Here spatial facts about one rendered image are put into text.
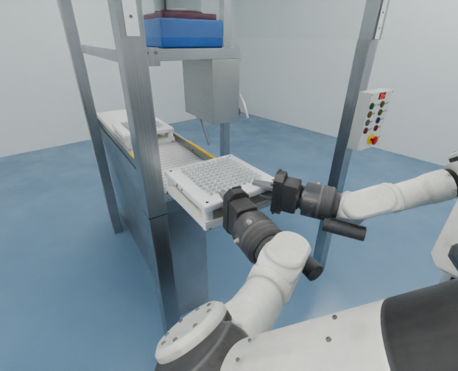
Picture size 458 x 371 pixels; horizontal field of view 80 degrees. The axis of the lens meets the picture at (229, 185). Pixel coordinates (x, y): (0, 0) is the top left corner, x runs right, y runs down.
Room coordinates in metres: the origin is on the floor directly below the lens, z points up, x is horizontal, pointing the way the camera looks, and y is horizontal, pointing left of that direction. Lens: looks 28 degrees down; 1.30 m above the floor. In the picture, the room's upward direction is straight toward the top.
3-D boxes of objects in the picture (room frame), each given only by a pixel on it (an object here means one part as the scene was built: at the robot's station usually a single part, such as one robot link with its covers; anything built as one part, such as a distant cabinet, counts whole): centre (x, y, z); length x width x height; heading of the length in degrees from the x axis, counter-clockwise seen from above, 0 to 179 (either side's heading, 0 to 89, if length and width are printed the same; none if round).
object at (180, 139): (1.50, 0.37, 0.85); 1.32 x 0.02 x 0.03; 33
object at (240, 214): (0.49, -0.04, 0.94); 0.12 x 0.10 x 0.13; 27
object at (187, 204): (0.70, 0.03, 0.89); 0.24 x 0.24 x 0.02; 35
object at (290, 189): (0.61, -0.18, 0.94); 0.12 x 0.10 x 0.13; 67
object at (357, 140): (1.25, -0.65, 0.97); 0.17 x 0.06 x 0.26; 123
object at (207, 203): (0.70, 0.03, 0.94); 0.25 x 0.24 x 0.02; 125
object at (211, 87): (1.02, 0.07, 1.14); 0.22 x 0.11 x 0.20; 33
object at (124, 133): (1.36, 0.45, 0.89); 0.25 x 0.24 x 0.02; 124
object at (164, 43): (0.99, 0.15, 1.32); 0.21 x 0.20 x 0.09; 123
